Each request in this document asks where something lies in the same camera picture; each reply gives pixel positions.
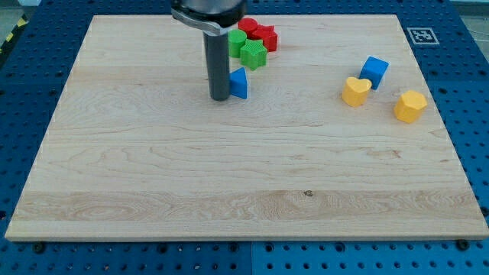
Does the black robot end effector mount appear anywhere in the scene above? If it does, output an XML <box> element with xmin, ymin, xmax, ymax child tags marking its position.
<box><xmin>170</xmin><ymin>0</ymin><xmax>248</xmax><ymax>36</ymax></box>

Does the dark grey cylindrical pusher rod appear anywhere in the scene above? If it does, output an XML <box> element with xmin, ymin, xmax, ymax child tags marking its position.
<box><xmin>203</xmin><ymin>32</ymin><xmax>230</xmax><ymax>101</ymax></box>

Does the blue cube block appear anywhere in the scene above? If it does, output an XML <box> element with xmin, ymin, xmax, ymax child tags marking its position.
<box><xmin>359</xmin><ymin>57</ymin><xmax>390</xmax><ymax>90</ymax></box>

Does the wooden board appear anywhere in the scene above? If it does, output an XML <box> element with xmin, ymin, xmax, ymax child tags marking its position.
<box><xmin>5</xmin><ymin>15</ymin><xmax>488</xmax><ymax>242</ymax></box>

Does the green cylinder block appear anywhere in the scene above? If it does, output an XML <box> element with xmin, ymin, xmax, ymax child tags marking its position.
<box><xmin>228</xmin><ymin>29</ymin><xmax>248</xmax><ymax>58</ymax></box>

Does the green star block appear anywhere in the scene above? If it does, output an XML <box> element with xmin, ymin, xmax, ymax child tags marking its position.
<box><xmin>240</xmin><ymin>39</ymin><xmax>268</xmax><ymax>70</ymax></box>

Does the blue triangular prism block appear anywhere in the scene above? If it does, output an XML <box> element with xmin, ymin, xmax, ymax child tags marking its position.
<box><xmin>230</xmin><ymin>67</ymin><xmax>248</xmax><ymax>99</ymax></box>

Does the red cylinder block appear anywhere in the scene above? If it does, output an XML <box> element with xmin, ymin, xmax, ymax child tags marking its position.
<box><xmin>238</xmin><ymin>18</ymin><xmax>258</xmax><ymax>40</ymax></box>

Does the red star block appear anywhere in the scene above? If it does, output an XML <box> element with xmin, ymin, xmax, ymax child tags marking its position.
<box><xmin>251</xmin><ymin>24</ymin><xmax>278</xmax><ymax>52</ymax></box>

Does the yellow heart block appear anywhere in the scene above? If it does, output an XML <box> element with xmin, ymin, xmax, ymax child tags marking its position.
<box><xmin>341</xmin><ymin>76</ymin><xmax>372</xmax><ymax>107</ymax></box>

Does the yellow black hazard tape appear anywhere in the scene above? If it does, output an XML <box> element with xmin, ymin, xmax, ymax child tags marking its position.
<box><xmin>1</xmin><ymin>14</ymin><xmax>29</xmax><ymax>55</ymax></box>

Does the yellow hexagon block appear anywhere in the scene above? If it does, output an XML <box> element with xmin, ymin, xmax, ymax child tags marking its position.
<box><xmin>393</xmin><ymin>90</ymin><xmax>428</xmax><ymax>124</ymax></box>

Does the white fiducial marker tag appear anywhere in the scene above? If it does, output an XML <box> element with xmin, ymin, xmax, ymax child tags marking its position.
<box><xmin>407</xmin><ymin>27</ymin><xmax>439</xmax><ymax>45</ymax></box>

